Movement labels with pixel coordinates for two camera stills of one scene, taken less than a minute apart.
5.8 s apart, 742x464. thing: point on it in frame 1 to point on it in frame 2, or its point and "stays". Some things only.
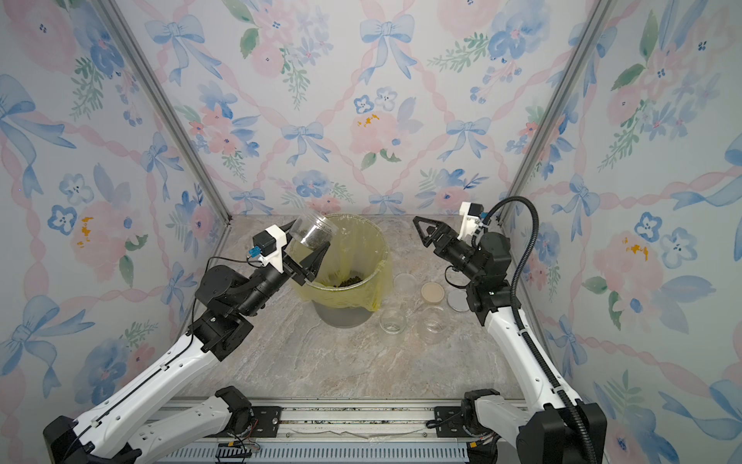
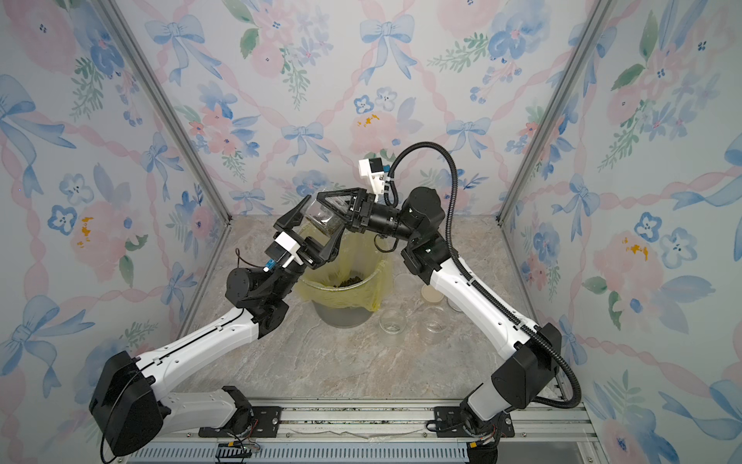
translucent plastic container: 433,325 stays
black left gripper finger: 313,262 to 330,250
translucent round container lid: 405,283 stays
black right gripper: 440,237 to 363,209
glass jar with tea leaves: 392,321 stays
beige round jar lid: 433,292 stays
